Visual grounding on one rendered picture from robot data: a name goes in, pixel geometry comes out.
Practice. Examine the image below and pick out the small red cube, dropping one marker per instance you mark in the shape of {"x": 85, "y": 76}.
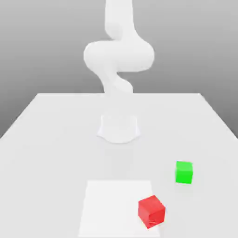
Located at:
{"x": 151, "y": 212}

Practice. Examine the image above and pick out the small green cube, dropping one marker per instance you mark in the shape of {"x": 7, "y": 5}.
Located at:
{"x": 184, "y": 173}

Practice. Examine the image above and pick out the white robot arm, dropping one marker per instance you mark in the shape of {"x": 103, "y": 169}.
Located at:
{"x": 119, "y": 55}

